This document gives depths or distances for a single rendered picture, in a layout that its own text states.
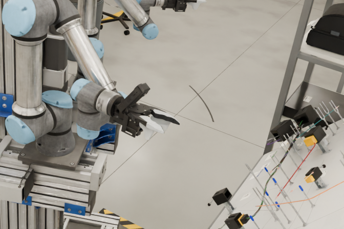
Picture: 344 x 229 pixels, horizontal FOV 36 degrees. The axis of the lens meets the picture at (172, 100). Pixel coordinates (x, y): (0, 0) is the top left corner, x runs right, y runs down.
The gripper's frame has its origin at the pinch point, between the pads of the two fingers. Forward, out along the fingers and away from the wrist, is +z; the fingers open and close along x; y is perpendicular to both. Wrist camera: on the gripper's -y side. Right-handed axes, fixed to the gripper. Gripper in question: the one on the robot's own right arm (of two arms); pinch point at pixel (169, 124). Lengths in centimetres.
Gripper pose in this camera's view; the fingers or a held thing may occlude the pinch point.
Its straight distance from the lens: 153.2
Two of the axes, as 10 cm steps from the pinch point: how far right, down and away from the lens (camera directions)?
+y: -2.0, 9.0, 3.9
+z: 8.3, 3.7, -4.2
